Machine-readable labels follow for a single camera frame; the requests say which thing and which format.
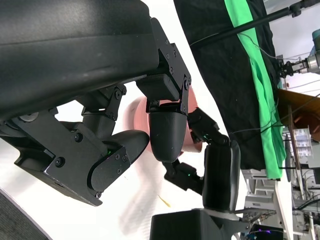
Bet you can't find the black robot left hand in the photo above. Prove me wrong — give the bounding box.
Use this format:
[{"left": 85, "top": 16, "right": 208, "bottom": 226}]
[{"left": 0, "top": 0, "right": 193, "bottom": 207}]

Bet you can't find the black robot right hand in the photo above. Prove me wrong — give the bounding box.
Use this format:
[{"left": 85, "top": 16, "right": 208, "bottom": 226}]
[{"left": 161, "top": 107, "right": 242, "bottom": 213}]

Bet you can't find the pink plastic bowl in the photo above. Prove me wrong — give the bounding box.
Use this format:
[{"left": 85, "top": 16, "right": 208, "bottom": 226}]
[
  {"left": 179, "top": 86, "right": 204, "bottom": 154},
  {"left": 133, "top": 96, "right": 151, "bottom": 132}
]

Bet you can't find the silver robot arm with gripper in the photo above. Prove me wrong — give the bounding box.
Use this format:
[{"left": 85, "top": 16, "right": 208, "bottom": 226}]
[{"left": 277, "top": 53, "right": 320, "bottom": 76}]

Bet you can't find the white metal rack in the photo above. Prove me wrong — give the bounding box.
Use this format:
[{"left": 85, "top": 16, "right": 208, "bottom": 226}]
[{"left": 239, "top": 168, "right": 296, "bottom": 240}]

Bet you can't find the orange paper sliver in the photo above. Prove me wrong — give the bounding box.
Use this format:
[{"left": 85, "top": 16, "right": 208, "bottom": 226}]
[{"left": 157, "top": 195, "right": 172, "bottom": 208}]

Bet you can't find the green backdrop cloth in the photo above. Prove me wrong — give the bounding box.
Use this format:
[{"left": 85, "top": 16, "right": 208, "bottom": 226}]
[{"left": 224, "top": 0, "right": 287, "bottom": 180}]

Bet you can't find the black backdrop cloth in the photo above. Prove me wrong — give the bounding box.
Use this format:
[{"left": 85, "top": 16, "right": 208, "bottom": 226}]
[{"left": 173, "top": 0, "right": 281, "bottom": 171}]

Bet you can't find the brown wooden board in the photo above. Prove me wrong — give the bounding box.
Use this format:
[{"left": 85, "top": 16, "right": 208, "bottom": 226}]
[{"left": 277, "top": 88, "right": 320, "bottom": 131}]

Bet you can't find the black stand pole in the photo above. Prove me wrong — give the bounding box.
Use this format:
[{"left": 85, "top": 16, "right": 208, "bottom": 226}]
[{"left": 188, "top": 0, "right": 320, "bottom": 48}]

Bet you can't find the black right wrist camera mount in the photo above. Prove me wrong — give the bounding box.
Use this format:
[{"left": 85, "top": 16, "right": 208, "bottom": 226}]
[{"left": 151, "top": 208, "right": 251, "bottom": 240}]

